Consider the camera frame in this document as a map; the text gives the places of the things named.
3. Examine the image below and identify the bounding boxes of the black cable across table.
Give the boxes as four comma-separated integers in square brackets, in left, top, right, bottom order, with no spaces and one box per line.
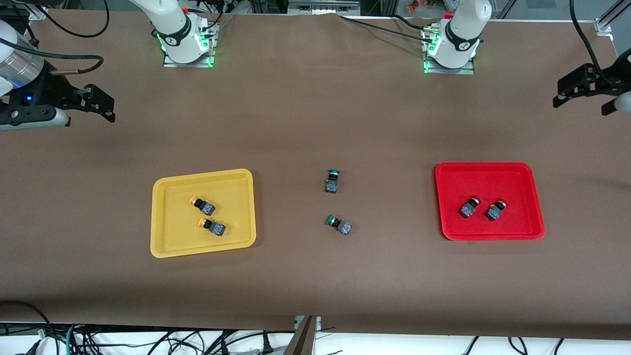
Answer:
[339,14,435,43]

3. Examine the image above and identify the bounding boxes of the red push button switch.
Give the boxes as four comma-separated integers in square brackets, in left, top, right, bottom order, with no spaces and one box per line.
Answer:
[486,199,508,221]
[460,196,481,218]

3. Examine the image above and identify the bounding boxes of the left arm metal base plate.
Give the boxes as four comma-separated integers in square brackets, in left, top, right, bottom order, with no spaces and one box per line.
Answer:
[422,27,475,75]

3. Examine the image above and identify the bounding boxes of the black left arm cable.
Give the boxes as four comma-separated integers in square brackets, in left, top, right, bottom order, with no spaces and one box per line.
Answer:
[570,0,605,75]

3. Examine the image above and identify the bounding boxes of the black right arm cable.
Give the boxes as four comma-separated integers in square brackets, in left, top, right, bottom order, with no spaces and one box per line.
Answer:
[10,0,110,75]

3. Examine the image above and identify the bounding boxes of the red plastic tray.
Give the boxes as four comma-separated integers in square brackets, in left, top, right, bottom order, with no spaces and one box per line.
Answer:
[434,162,546,241]

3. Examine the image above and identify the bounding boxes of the brown table cover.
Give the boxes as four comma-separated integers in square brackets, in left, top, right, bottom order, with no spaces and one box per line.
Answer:
[0,10,631,341]

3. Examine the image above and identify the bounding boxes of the yellow push button switch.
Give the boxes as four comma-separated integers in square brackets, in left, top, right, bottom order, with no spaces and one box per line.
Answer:
[189,195,216,216]
[198,216,227,237]

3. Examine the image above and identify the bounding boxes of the brown support post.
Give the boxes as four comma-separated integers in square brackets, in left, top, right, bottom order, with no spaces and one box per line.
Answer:
[283,316,318,355]

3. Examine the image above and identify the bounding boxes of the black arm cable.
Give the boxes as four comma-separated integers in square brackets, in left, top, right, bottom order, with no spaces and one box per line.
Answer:
[570,0,605,75]
[10,0,110,75]

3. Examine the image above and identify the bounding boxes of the aluminium frame profile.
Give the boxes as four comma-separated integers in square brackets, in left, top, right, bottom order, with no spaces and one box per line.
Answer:
[594,0,631,35]
[27,0,50,21]

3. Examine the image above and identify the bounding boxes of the grey metal rail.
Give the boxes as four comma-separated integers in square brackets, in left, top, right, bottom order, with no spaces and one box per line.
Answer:
[288,0,361,14]

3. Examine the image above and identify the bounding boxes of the yellow plastic tray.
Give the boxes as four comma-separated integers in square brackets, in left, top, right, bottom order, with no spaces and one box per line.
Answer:
[150,169,257,258]

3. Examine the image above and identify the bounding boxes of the black floor cable loop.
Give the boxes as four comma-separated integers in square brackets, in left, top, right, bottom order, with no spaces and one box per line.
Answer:
[0,300,52,355]

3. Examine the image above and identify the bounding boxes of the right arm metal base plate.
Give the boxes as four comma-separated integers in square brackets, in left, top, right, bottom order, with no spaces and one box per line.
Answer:
[163,22,216,69]

